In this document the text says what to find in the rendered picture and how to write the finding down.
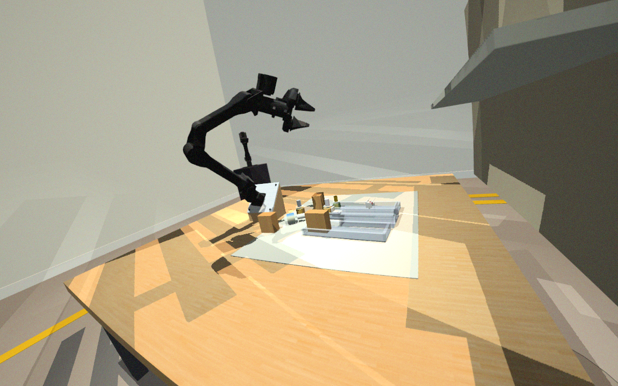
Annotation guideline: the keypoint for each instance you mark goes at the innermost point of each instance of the white jar with blue label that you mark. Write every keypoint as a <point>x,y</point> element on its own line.
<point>291,218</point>

